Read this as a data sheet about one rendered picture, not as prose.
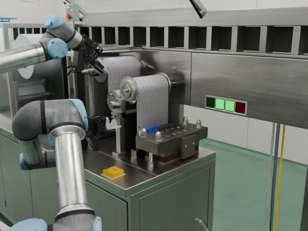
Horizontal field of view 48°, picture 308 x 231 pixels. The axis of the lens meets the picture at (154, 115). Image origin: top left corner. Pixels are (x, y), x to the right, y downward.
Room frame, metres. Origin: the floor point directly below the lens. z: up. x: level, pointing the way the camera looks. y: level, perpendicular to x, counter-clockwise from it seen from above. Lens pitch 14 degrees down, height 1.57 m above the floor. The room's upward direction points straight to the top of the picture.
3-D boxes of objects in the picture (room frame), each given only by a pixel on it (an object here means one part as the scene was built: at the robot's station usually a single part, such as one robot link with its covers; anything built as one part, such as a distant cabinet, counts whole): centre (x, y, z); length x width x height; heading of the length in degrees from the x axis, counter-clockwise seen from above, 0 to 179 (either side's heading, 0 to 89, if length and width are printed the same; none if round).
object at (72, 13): (2.18, 0.50, 1.66); 0.07 x 0.07 x 0.10; 55
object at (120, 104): (1.77, 0.19, 1.05); 0.06 x 0.05 x 0.31; 135
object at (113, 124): (1.59, 0.19, 1.11); 0.09 x 0.03 x 0.06; 126
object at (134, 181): (2.46, 0.77, 0.88); 2.52 x 0.66 x 0.04; 45
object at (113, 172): (1.49, 0.19, 0.91); 0.07 x 0.07 x 0.02; 45
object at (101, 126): (1.54, 0.29, 1.12); 0.12 x 0.08 x 0.09; 135
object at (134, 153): (1.81, 0.01, 0.92); 0.28 x 0.04 x 0.04; 135
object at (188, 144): (1.70, -0.18, 0.96); 0.10 x 0.03 x 0.11; 135
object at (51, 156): (1.42, 0.41, 1.01); 0.11 x 0.08 x 0.11; 107
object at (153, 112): (1.82, 0.00, 1.12); 0.23 x 0.01 x 0.18; 135
